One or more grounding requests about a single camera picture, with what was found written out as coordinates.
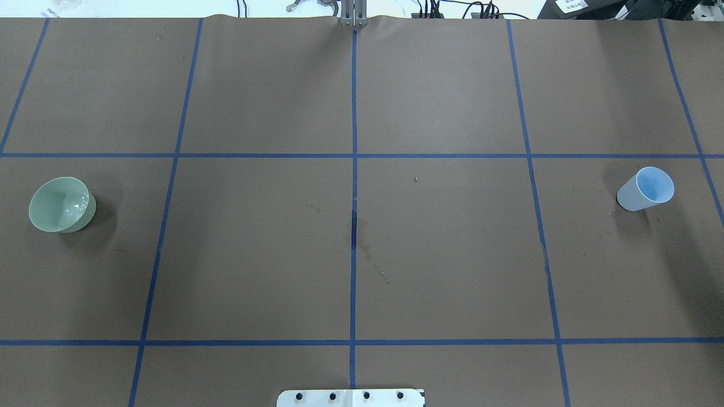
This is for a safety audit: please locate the aluminium frame post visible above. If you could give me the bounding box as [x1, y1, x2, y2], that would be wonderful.
[337, 0, 369, 28]

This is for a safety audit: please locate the black box device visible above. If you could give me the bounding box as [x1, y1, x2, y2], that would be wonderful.
[537, 1, 627, 20]

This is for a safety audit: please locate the white pedestal column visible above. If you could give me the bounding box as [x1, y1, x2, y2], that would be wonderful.
[276, 388, 426, 406]

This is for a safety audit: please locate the light blue plastic cup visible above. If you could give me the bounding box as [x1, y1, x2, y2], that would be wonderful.
[616, 166, 675, 211]

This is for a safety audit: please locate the mint green bowl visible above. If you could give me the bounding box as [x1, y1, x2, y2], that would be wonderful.
[28, 177, 97, 233]

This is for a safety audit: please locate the black cable bundle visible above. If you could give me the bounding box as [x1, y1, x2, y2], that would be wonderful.
[412, 0, 532, 21]

